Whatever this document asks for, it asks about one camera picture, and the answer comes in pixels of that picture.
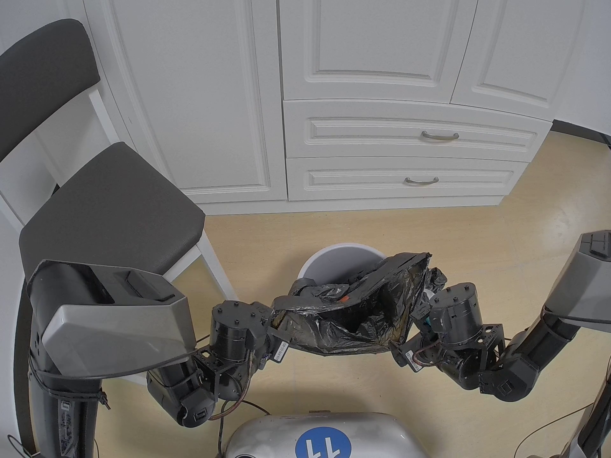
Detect white wardrobe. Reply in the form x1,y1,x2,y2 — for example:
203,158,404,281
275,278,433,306
76,0,593,216

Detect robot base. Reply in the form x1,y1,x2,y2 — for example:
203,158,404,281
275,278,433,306
224,412,428,458

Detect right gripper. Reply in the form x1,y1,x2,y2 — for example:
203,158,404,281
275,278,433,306
388,336,432,374

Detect black plastic bag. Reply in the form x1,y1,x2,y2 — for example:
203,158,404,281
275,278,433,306
273,252,432,357

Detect black cable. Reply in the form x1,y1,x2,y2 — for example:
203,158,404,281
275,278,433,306
217,399,270,458

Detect white chair dark grey seat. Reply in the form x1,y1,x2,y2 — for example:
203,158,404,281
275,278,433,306
0,18,243,314

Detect white trash bin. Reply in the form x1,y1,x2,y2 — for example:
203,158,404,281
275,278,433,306
297,242,388,289

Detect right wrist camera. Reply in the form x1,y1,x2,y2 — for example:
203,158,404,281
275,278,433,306
418,290,442,335

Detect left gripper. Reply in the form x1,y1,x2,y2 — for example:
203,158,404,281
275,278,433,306
260,310,293,367

